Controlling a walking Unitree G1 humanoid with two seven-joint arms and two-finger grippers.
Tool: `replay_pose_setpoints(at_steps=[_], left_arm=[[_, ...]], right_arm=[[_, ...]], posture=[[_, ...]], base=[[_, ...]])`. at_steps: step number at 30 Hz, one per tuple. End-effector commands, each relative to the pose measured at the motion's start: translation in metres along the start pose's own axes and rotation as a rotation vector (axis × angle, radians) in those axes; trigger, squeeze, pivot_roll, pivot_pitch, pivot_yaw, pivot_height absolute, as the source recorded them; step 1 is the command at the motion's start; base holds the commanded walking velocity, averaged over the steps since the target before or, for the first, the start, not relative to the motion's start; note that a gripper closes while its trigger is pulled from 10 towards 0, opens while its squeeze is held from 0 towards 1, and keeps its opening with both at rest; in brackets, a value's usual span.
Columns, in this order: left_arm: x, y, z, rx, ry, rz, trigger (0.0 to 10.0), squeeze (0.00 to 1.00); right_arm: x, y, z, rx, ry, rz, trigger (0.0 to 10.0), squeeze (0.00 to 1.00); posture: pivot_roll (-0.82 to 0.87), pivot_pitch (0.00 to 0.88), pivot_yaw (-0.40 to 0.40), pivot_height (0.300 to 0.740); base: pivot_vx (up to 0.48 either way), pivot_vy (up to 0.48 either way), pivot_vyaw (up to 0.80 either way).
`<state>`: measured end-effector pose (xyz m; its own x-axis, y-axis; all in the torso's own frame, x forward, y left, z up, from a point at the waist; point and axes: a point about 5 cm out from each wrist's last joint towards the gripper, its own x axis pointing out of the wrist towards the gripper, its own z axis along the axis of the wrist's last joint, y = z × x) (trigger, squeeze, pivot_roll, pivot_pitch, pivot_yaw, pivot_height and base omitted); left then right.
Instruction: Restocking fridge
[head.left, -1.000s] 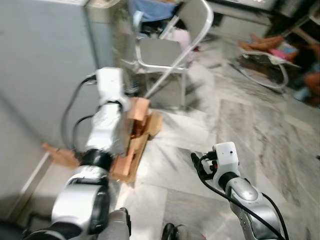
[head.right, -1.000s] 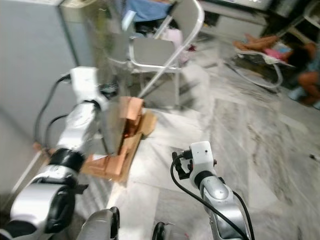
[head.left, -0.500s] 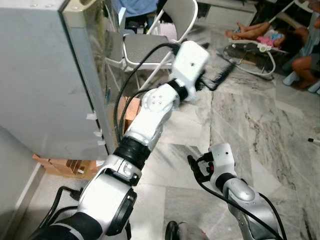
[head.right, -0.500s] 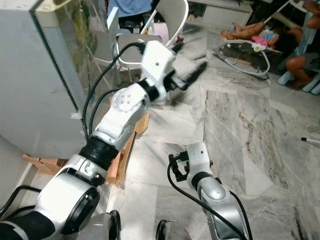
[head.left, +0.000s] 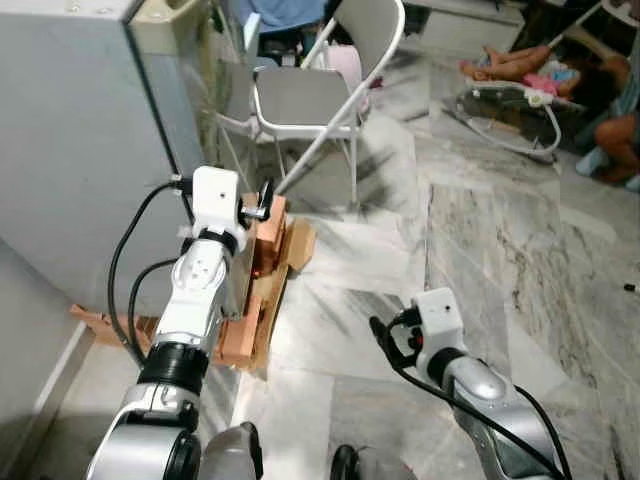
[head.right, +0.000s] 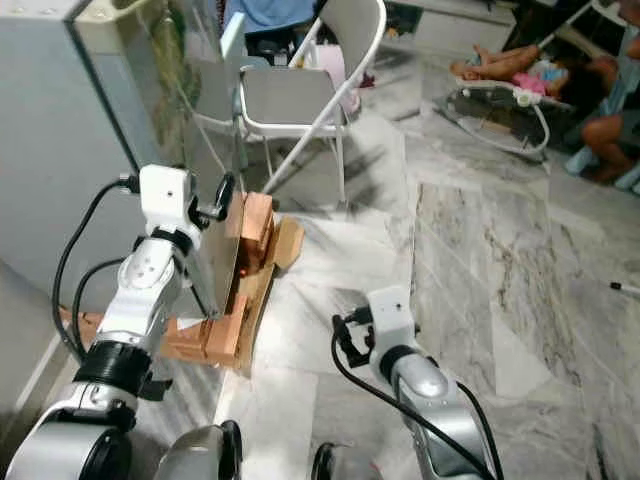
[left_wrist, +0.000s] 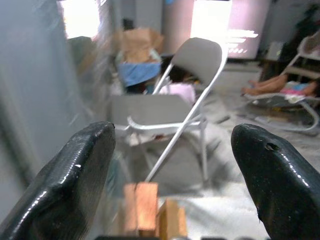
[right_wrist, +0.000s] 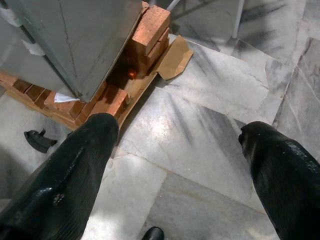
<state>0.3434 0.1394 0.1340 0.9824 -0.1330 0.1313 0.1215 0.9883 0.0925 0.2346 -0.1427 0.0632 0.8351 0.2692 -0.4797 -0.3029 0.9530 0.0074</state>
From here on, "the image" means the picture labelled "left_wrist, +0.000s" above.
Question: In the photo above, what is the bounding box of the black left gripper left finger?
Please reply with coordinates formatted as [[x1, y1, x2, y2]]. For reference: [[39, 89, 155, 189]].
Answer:
[[0, 121, 117, 240]]

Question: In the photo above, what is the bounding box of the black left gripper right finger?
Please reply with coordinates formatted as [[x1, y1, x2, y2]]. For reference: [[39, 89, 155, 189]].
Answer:
[[231, 123, 320, 240]]

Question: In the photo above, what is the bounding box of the white baby bouncer seat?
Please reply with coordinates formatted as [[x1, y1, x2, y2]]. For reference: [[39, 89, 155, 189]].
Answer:
[[243, 31, 320, 136]]

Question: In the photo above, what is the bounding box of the brown wooden block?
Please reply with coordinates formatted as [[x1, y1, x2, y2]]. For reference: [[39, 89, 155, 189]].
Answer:
[[122, 182, 160, 238]]

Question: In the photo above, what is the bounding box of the doll with bare legs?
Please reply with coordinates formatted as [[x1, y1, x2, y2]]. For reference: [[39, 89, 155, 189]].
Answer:
[[240, 74, 320, 97]]

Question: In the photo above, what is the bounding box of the small light wooden block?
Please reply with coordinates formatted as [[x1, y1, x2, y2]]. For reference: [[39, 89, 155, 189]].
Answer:
[[157, 199, 188, 240]]

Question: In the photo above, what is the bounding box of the grey white folding chair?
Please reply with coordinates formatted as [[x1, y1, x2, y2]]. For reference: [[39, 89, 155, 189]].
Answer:
[[106, 37, 230, 185]]

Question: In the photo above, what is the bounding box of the blue cloth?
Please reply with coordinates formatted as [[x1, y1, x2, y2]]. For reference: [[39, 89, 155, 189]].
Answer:
[[117, 61, 162, 88]]

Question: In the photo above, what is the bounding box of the child in pink shirt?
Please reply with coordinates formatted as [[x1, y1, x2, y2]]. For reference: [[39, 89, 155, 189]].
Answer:
[[158, 55, 201, 106]]

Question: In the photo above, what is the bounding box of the brown cardboard box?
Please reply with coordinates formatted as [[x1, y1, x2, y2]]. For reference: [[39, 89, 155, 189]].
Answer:
[[117, 27, 165, 63]]

